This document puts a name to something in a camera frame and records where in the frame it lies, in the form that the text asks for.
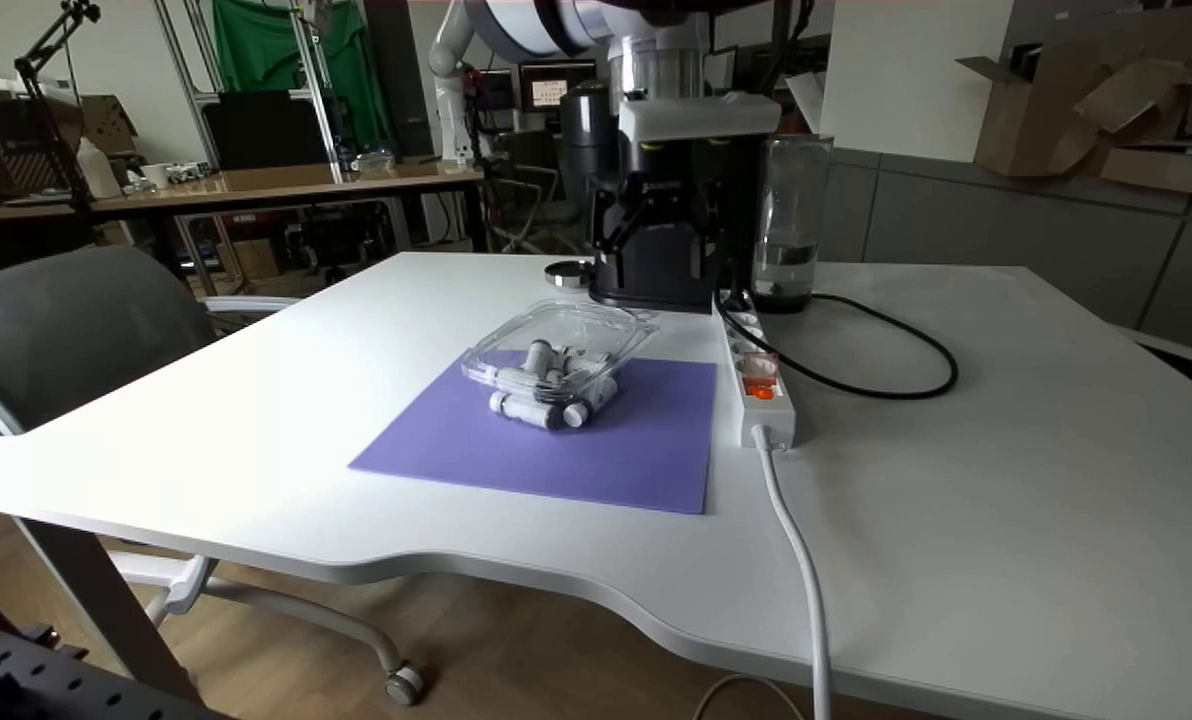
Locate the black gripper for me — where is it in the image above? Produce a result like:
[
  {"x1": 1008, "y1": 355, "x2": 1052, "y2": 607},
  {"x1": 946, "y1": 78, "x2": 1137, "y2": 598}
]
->
[{"x1": 610, "y1": 137, "x2": 767, "y2": 316}]

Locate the clear plastic bag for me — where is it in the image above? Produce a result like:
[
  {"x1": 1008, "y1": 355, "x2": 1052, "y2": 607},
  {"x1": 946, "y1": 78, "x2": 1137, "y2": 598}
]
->
[{"x1": 457, "y1": 296, "x2": 661, "y2": 434}]

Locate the round silver drip tray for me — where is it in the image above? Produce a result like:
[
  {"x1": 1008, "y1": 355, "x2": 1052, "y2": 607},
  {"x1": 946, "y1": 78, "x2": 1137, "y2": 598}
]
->
[{"x1": 539, "y1": 256, "x2": 601, "y2": 293}]

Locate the clear water tank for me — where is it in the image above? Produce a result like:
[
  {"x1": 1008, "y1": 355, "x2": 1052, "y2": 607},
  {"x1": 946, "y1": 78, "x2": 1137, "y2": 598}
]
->
[{"x1": 752, "y1": 128, "x2": 828, "y2": 316}]

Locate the black coffee machine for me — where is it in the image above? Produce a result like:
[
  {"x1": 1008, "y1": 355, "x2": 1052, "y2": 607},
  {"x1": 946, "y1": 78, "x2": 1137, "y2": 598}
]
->
[{"x1": 554, "y1": 74, "x2": 828, "y2": 318}]

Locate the white power strip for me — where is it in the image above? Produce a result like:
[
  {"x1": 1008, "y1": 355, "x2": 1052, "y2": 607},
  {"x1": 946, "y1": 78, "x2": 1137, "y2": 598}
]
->
[{"x1": 714, "y1": 296, "x2": 804, "y2": 452}]

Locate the purple paper mat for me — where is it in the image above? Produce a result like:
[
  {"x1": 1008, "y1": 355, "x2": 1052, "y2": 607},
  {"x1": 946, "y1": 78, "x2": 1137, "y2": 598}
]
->
[{"x1": 342, "y1": 348, "x2": 725, "y2": 521}]

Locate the grey cabinet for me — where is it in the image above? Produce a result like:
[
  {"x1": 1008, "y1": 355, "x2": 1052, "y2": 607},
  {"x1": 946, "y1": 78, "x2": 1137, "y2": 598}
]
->
[{"x1": 816, "y1": 139, "x2": 1192, "y2": 367}]

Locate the wooden desk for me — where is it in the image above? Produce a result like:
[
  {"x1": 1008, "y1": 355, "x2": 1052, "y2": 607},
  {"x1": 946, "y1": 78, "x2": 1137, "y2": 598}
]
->
[{"x1": 0, "y1": 154, "x2": 489, "y2": 293}]

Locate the black monitor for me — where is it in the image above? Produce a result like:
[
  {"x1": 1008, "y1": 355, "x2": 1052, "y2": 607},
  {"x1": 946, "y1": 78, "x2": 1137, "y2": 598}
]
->
[{"x1": 200, "y1": 91, "x2": 331, "y2": 173}]

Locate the green cloth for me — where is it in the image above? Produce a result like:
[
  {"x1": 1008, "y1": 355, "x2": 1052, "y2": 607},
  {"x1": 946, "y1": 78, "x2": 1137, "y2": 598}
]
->
[{"x1": 211, "y1": 0, "x2": 397, "y2": 150}]

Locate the brown cardboard box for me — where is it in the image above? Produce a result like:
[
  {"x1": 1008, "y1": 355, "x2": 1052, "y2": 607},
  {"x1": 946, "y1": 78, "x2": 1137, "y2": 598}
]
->
[{"x1": 956, "y1": 0, "x2": 1192, "y2": 188}]

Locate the grey office chair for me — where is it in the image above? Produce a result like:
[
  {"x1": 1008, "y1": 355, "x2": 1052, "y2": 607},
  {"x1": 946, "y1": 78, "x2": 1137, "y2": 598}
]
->
[{"x1": 0, "y1": 245, "x2": 427, "y2": 712}]

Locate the grey table leg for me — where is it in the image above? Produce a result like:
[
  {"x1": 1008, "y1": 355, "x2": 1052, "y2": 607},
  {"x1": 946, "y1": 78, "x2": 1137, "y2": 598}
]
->
[{"x1": 10, "y1": 514, "x2": 209, "y2": 708}]

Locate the black perforated board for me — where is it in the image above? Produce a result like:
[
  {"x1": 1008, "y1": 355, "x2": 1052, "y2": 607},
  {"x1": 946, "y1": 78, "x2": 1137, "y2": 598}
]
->
[{"x1": 0, "y1": 617, "x2": 233, "y2": 720}]

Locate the black power cable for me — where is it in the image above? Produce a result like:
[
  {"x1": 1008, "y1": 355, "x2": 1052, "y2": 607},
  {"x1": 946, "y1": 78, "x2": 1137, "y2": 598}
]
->
[{"x1": 752, "y1": 287, "x2": 963, "y2": 403}]

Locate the thick white power cable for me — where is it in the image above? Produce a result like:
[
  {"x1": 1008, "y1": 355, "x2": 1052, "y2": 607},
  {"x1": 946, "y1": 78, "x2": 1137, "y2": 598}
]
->
[{"x1": 748, "y1": 422, "x2": 838, "y2": 720}]

